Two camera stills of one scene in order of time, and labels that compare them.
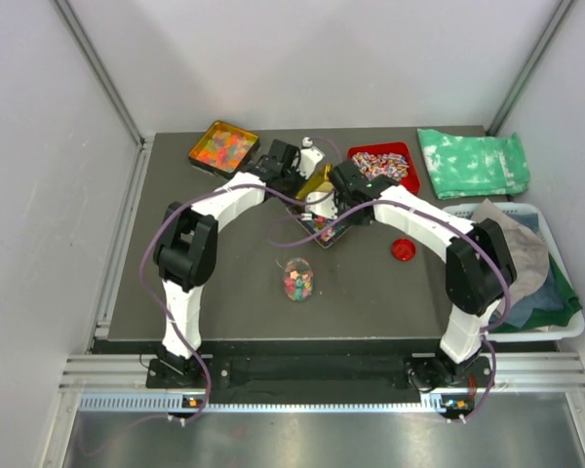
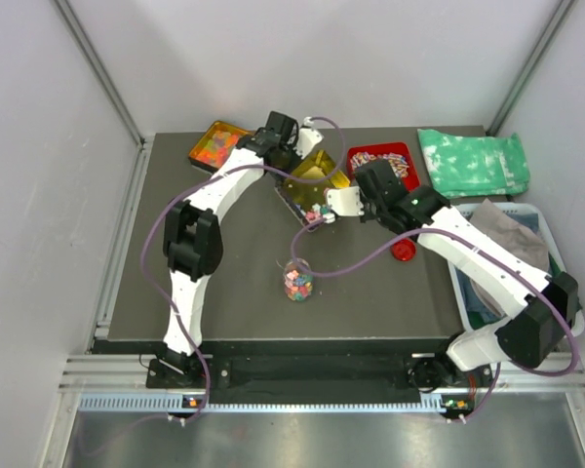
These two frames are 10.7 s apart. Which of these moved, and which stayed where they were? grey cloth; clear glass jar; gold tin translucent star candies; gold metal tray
Moved: gold metal tray
Stayed: grey cloth; gold tin translucent star candies; clear glass jar
